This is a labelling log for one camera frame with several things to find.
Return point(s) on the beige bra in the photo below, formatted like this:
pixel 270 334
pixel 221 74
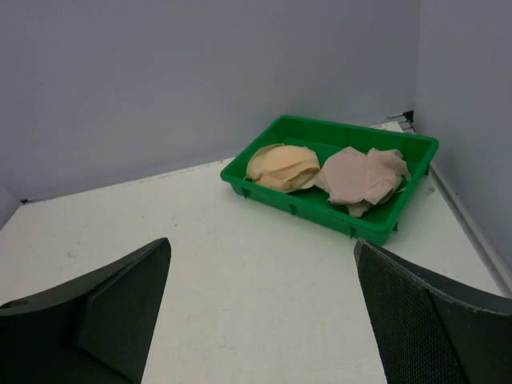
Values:
pixel 284 168

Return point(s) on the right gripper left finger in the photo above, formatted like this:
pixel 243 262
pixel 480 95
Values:
pixel 96 328

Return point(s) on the green plastic tray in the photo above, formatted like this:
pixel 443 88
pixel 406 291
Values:
pixel 325 139

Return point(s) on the pink bra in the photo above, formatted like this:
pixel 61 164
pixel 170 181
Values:
pixel 361 181

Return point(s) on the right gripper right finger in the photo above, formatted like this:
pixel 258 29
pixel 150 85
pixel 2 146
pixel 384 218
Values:
pixel 430 328

